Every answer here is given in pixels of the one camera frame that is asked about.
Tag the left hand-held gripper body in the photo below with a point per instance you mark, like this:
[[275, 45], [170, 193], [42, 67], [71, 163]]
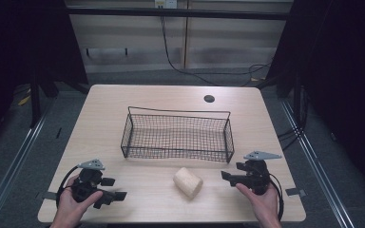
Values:
[[85, 186]]

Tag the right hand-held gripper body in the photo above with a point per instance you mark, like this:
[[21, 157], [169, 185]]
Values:
[[257, 177]]

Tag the person's left hand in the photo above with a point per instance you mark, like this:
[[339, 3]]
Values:
[[72, 207]]

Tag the person's right hand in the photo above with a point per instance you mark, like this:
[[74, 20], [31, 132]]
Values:
[[263, 202]]

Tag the grey tape strip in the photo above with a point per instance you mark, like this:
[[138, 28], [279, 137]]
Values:
[[295, 191], [50, 195]]

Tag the beige bread loaf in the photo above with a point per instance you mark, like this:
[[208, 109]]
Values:
[[187, 182]]

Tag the small black floor strip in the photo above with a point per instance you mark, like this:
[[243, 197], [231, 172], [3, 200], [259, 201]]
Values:
[[58, 133]]

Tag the black table grommet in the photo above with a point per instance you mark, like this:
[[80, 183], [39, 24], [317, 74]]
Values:
[[209, 98]]

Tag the yellow floor tape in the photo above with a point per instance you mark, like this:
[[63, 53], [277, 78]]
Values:
[[24, 100]]

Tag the dark curtain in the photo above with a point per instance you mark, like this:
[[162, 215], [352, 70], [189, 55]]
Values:
[[25, 47], [339, 69]]

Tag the black horizontal bar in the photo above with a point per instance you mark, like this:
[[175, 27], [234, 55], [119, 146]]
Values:
[[177, 13]]

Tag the metal floor rail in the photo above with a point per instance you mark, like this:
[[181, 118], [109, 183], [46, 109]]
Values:
[[15, 158], [313, 164]]

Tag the white wall socket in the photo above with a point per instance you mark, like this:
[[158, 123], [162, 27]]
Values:
[[165, 3]]

